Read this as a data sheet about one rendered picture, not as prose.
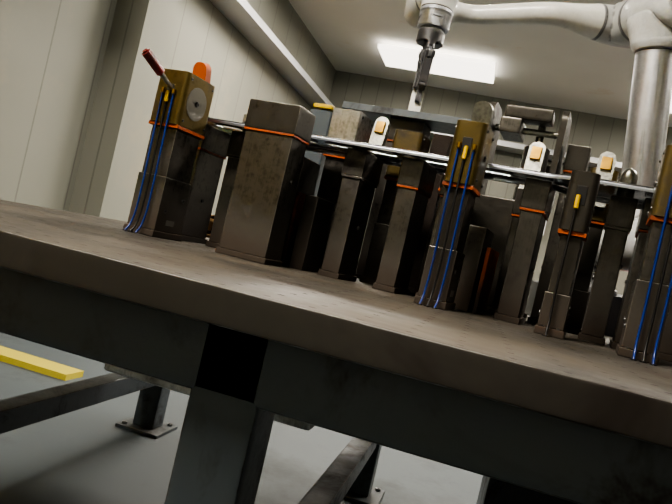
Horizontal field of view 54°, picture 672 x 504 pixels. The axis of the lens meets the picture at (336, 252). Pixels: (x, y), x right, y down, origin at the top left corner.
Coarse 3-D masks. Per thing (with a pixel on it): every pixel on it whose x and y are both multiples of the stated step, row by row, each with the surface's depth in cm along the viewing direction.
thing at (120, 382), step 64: (0, 320) 76; (64, 320) 74; (128, 320) 73; (192, 320) 71; (64, 384) 182; (128, 384) 206; (192, 384) 71; (256, 384) 69; (320, 384) 68; (384, 384) 66; (192, 448) 70; (256, 448) 72; (448, 448) 65; (512, 448) 63; (576, 448) 62; (640, 448) 61
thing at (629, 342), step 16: (656, 192) 105; (656, 208) 105; (656, 224) 105; (656, 240) 105; (656, 256) 104; (640, 272) 107; (656, 272) 105; (640, 288) 105; (656, 288) 104; (640, 304) 105; (656, 304) 103; (624, 320) 111; (640, 320) 105; (656, 320) 104; (624, 336) 105; (640, 336) 105; (656, 336) 104; (624, 352) 105; (640, 352) 104; (656, 352) 102
